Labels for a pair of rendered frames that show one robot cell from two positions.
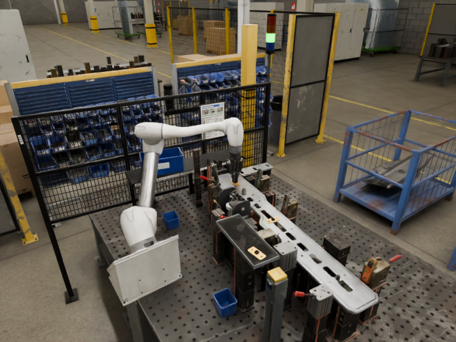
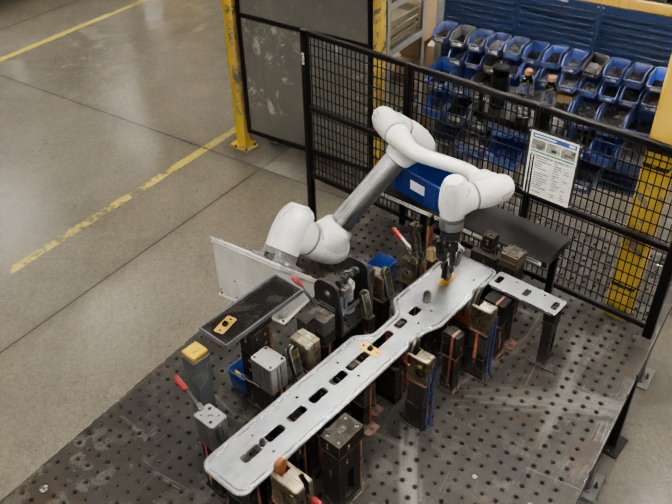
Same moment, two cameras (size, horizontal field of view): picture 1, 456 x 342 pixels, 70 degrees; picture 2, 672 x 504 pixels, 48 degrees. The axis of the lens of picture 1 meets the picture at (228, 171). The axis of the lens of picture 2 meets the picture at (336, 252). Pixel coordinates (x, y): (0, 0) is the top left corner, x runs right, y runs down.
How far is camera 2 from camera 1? 230 cm
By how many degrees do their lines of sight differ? 58
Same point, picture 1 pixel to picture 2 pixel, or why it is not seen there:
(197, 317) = (226, 361)
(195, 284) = (276, 341)
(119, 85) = (611, 25)
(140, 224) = (282, 228)
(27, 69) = not seen: outside the picture
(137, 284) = (233, 284)
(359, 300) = (226, 470)
